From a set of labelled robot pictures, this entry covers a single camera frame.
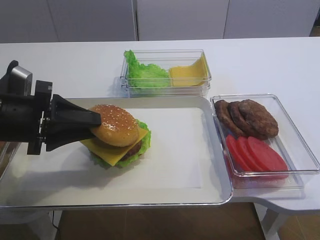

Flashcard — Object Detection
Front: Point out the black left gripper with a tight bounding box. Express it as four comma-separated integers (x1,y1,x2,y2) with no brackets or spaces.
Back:
0,74,102,155

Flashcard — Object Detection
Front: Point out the sesame top bun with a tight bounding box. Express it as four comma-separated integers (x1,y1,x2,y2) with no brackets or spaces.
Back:
90,104,140,147

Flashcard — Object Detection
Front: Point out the yellow cheese slice on burger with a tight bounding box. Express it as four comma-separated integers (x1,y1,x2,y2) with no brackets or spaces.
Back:
80,128,150,166

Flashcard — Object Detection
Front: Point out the lettuce leaf under burger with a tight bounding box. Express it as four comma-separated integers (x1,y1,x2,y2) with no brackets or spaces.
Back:
90,120,151,168

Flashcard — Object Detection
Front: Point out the green lettuce leaf in box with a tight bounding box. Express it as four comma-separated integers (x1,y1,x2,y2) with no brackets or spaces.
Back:
123,50,171,88

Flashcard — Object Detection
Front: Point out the clear lettuce and cheese box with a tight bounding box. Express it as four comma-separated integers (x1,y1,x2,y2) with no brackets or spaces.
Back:
120,49,212,97

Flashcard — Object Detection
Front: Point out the yellow cheese slice stack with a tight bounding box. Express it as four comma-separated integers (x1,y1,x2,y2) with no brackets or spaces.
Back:
168,53,210,87

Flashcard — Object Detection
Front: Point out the clear bun box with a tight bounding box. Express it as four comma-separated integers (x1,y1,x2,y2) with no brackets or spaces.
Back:
0,142,21,177

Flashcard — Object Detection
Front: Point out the brown patty in burger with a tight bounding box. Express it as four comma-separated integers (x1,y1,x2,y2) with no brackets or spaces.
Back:
120,140,142,161

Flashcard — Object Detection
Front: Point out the white paper sheet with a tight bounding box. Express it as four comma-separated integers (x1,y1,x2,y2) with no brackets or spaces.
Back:
13,107,211,191

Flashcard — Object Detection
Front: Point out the white serving tray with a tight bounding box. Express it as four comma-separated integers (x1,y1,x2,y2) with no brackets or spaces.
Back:
0,96,233,208

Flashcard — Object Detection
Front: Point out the left brown meat patty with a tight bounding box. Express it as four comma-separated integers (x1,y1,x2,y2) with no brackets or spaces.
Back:
214,100,247,137

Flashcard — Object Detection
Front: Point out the brown meat patty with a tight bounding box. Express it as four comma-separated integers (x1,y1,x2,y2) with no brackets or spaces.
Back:
228,101,268,141
238,99,279,138
214,100,247,137

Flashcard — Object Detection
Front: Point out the left red tomato slice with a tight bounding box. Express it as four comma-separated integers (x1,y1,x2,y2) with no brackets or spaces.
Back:
225,134,252,172

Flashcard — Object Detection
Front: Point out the red tomato slice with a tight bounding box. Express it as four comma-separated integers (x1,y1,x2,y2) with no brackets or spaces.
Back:
225,134,252,172
247,136,288,172
236,136,264,172

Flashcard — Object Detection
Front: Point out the middle brown meat patty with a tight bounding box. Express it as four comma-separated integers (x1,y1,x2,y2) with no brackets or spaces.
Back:
228,101,268,141

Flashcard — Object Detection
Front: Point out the right brown meat patty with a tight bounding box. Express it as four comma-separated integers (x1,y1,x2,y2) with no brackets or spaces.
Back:
238,99,279,138

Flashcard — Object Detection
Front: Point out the middle red tomato slice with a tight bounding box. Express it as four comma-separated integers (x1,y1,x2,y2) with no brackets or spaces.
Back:
236,136,264,172

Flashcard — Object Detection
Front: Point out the clear patty and tomato box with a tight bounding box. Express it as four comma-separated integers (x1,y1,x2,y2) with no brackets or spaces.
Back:
210,94,320,189

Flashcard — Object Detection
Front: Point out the right red tomato slice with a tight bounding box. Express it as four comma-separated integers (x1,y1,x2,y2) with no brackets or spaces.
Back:
247,136,288,172

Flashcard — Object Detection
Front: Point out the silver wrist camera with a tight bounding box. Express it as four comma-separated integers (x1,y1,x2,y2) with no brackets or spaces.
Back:
6,60,33,96

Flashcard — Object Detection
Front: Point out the black cable under table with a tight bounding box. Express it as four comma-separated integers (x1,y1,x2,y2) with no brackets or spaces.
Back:
51,210,59,230

